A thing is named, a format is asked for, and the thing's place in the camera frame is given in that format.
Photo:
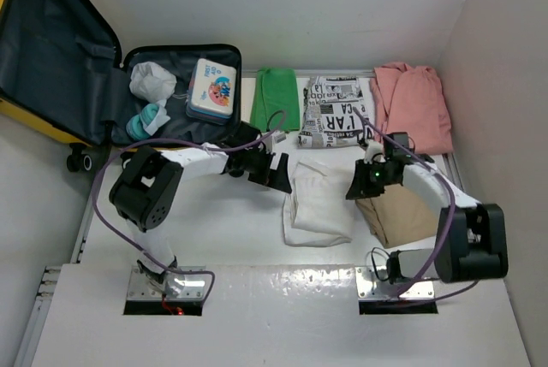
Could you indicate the beige folded garment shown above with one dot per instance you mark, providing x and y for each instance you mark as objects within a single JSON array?
[{"x": 398, "y": 217}]

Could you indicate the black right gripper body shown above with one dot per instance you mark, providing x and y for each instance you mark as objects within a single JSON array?
[{"x": 379, "y": 176}]

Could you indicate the first aid kit box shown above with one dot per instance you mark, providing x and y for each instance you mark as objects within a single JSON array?
[{"x": 211, "y": 92}]

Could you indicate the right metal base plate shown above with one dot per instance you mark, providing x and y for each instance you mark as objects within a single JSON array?
[{"x": 371, "y": 289}]

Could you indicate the cream cloth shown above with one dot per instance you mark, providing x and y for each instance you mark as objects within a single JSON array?
[{"x": 317, "y": 213}]

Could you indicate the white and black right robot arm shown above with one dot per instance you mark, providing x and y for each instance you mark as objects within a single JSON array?
[{"x": 471, "y": 236}]

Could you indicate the metal base plate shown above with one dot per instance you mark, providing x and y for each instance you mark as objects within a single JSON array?
[
  {"x": 192, "y": 281},
  {"x": 371, "y": 289}
]

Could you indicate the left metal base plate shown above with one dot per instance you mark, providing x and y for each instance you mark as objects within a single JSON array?
[{"x": 192, "y": 281}]

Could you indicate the yellow open suitcase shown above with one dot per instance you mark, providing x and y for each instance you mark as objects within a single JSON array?
[{"x": 64, "y": 74}]

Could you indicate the newspaper print cloth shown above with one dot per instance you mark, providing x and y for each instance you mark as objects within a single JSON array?
[{"x": 333, "y": 108}]

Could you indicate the crumpled white plastic bag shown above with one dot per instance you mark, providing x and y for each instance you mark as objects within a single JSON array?
[{"x": 152, "y": 83}]

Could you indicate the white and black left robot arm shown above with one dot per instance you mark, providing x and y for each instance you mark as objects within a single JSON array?
[{"x": 144, "y": 193}]

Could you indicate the green cloth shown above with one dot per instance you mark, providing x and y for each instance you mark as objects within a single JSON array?
[{"x": 276, "y": 89}]

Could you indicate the teal headphones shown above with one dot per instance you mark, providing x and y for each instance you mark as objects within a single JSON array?
[{"x": 147, "y": 122}]

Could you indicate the white front platform board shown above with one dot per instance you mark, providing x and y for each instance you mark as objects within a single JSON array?
[{"x": 273, "y": 316}]

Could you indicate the pink garment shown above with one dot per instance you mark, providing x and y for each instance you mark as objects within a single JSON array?
[{"x": 411, "y": 100}]

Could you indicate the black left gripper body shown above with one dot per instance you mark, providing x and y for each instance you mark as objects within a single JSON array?
[{"x": 257, "y": 163}]

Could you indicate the aluminium frame rail left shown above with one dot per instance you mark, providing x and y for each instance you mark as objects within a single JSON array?
[{"x": 48, "y": 216}]

